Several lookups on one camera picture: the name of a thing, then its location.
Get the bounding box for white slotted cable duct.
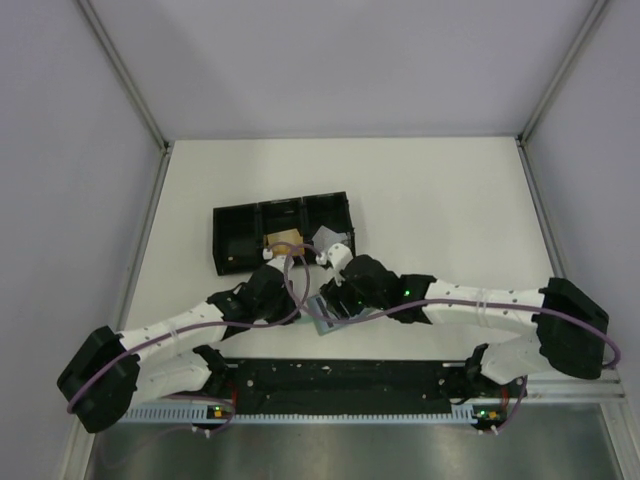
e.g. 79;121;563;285
119;403;478;426

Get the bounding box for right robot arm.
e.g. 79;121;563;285
319;251;609;396

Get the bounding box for gold credit cards stack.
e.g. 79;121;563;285
265;229;304;256

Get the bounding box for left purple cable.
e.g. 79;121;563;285
65;242;311;434

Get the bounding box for aluminium corner post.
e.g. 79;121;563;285
517;0;612;148
73;0;170;154

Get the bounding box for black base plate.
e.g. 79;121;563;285
224;359;471;416

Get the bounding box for purple cable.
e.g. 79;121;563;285
282;242;624;434
65;242;311;434

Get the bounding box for right aluminium corner post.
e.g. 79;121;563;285
517;0;612;148

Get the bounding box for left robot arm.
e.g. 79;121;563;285
57;257;299;433

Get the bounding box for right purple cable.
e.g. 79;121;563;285
282;242;624;434

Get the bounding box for white credit cards stack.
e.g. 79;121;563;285
312;225;351;252

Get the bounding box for aluminium frame rail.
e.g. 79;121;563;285
526;370;626;403

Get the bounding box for left aluminium corner post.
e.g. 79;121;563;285
73;0;170;154

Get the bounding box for green card holder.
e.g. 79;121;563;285
306;295;374;336

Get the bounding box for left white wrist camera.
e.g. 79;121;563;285
262;249;291;274

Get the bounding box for black three-compartment tray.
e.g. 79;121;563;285
212;192;356;276

